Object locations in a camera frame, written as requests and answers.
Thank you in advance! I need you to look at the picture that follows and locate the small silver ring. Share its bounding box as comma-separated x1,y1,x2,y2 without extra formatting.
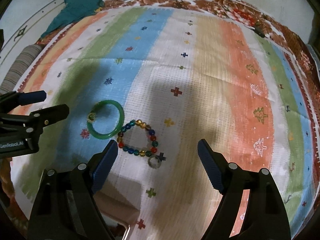
148,156,162,170

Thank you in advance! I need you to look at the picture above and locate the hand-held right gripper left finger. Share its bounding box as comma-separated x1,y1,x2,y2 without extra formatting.
27,139,119,240

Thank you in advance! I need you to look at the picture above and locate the teal cloth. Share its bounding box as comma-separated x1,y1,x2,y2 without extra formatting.
41,0,107,38

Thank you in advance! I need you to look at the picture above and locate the striped pastel mat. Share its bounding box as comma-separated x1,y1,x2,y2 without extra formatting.
10,5,319,240

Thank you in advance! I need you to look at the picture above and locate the rectangular metal tin box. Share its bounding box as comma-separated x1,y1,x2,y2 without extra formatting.
96,191,140,240

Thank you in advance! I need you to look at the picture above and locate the multicolour glass bead bracelet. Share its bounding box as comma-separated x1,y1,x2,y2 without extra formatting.
117,119,159,157

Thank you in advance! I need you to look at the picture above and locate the striped grey pillow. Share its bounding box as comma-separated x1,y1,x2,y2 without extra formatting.
0,44,43,94

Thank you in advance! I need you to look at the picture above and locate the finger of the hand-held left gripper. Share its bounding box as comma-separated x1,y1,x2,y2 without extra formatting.
0,90,47,113
0,104,70,133

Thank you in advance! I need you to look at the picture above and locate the white metal rack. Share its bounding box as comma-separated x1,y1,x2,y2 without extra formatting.
305,42,320,82

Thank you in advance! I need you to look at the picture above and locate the green jade bangle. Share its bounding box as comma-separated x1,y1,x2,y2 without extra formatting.
87,100,125,140

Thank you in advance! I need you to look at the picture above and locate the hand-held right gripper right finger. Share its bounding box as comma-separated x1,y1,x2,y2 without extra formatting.
197,139,292,240

